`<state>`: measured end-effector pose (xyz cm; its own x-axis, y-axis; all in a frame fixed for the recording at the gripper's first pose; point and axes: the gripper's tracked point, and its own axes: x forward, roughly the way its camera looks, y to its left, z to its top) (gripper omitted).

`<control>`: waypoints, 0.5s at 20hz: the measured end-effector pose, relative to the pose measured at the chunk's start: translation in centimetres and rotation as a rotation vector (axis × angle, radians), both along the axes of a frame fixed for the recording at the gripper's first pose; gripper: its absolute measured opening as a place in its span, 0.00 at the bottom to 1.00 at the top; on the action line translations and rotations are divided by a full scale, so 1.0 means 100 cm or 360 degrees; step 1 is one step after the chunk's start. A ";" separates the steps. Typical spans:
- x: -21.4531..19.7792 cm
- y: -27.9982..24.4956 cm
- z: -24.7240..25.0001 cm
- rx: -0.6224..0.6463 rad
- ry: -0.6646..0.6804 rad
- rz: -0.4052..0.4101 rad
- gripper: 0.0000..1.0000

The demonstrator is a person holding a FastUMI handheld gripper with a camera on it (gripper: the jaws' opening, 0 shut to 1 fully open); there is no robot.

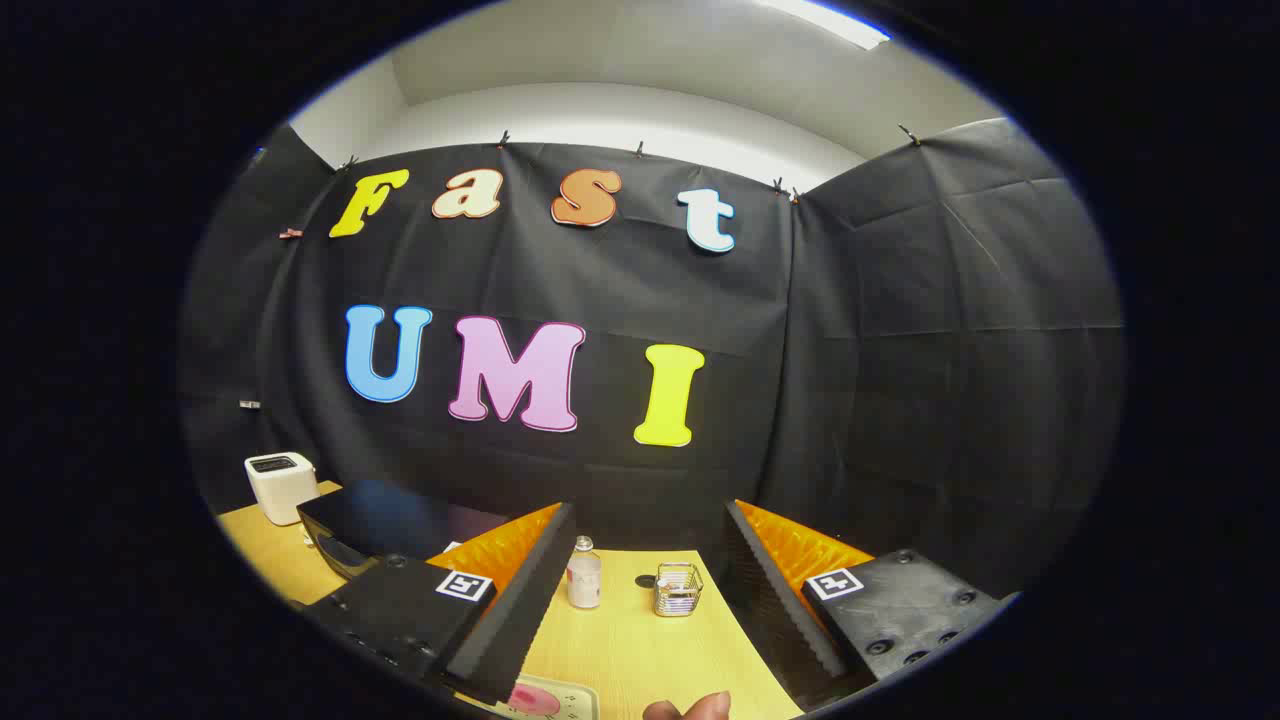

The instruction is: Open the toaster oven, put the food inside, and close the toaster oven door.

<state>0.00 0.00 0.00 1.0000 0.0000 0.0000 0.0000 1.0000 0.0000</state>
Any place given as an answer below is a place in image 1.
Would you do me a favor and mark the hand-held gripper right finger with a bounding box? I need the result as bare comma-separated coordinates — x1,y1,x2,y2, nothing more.
722,499,1013,711

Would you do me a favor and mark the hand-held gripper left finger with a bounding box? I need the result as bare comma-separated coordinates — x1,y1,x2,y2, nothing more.
303,502,578,707

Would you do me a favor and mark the cream square plate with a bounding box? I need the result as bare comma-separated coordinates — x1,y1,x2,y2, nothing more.
480,678,601,720

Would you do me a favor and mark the black toaster oven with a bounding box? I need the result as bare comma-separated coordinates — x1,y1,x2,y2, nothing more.
297,478,521,583

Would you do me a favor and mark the white toaster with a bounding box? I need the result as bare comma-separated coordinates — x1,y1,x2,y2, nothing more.
244,452,321,527

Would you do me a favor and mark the clear plastic bottle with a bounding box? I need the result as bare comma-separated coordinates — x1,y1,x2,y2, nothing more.
566,535,603,611

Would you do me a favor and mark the black backdrop cloth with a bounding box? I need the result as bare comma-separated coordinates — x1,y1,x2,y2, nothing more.
180,118,1129,601

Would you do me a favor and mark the ceiling light fixture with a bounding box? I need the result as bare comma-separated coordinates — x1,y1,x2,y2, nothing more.
760,0,891,51

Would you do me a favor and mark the metal wire basket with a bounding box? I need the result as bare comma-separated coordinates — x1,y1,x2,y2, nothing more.
653,562,704,618

